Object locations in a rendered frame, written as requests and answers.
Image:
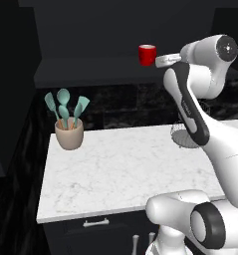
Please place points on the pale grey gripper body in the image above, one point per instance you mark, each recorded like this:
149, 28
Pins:
166, 60

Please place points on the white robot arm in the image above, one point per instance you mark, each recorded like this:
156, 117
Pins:
223, 149

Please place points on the red cup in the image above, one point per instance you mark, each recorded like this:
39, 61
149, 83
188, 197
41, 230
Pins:
147, 55

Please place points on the teal flat spatula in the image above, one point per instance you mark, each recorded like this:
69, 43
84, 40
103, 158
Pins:
81, 104

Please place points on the teal large spoon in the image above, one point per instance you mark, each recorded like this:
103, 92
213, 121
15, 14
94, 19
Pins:
63, 96

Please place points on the teal small spoon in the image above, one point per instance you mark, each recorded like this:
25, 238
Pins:
64, 113

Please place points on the teal slotted spatula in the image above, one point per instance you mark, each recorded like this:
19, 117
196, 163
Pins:
50, 101

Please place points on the beige utensil pot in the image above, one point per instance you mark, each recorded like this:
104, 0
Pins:
69, 136

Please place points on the dark drawer front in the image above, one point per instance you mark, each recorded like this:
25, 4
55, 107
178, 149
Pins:
123, 220

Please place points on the dark cupboard door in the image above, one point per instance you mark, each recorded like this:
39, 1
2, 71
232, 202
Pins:
90, 244

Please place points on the dark open wall cabinet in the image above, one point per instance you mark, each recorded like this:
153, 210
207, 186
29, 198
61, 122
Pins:
100, 36

